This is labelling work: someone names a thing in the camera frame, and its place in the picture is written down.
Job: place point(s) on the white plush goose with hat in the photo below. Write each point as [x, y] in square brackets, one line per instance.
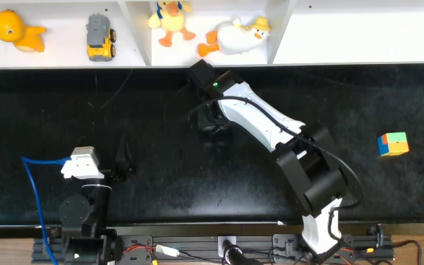
[237, 38]

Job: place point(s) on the mounting rail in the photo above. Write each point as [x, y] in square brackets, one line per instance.
[190, 243]

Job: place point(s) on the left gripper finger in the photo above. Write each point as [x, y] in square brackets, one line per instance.
[124, 158]

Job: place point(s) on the many-coloured puzzle cube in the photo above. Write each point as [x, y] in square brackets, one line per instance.
[394, 145]

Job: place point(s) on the white shelf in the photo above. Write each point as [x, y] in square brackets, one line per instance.
[344, 37]

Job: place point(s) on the yellow plush duck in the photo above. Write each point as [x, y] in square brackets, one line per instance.
[171, 22]

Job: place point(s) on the yellow rubber duck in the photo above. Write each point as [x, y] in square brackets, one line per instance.
[13, 31]

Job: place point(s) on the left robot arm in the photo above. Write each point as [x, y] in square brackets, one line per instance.
[87, 217]

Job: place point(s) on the grey and yellow toy truck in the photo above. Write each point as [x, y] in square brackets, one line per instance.
[99, 40]

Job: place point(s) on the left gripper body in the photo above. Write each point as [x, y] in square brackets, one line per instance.
[110, 174]

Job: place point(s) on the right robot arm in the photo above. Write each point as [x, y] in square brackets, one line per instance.
[256, 117]

